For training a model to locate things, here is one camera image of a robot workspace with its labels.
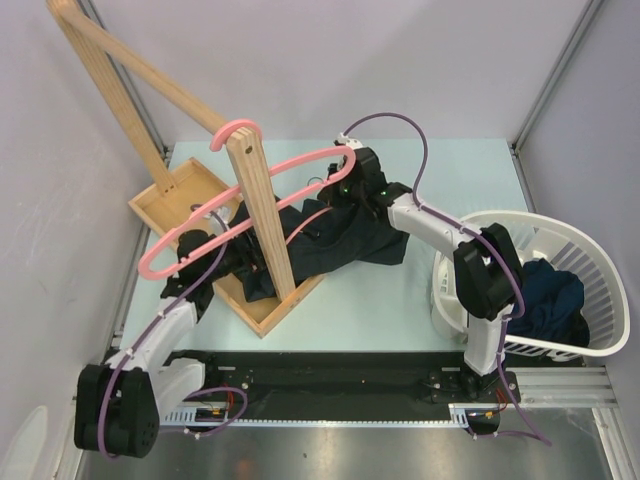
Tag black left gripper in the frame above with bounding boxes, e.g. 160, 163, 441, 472
202, 226, 286, 282

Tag dark green shorts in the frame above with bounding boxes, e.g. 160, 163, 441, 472
224, 197, 411, 304

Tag wooden rack base tray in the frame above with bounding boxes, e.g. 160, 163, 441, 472
154, 172, 323, 337

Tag navy blue shorts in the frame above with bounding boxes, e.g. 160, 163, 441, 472
507, 259, 590, 347

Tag wooden rack post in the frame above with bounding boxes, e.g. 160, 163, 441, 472
50, 1, 296, 300

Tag pink hanger with green shorts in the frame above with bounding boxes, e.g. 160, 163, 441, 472
285, 206, 333, 245

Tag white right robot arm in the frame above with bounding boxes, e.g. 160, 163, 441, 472
319, 138, 525, 401

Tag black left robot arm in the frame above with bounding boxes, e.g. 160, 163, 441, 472
73, 229, 251, 458

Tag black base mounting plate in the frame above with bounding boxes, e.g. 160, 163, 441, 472
173, 350, 520, 433

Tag white laundry basket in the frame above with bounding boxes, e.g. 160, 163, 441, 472
429, 209, 630, 359

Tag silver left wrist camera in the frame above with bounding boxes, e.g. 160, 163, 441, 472
209, 205, 233, 231

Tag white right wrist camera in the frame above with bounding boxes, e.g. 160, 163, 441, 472
334, 132, 364, 151

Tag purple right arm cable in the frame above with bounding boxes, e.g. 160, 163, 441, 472
344, 112, 554, 446

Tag aluminium rail with cable duct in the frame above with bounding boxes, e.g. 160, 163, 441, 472
72, 367, 616, 429

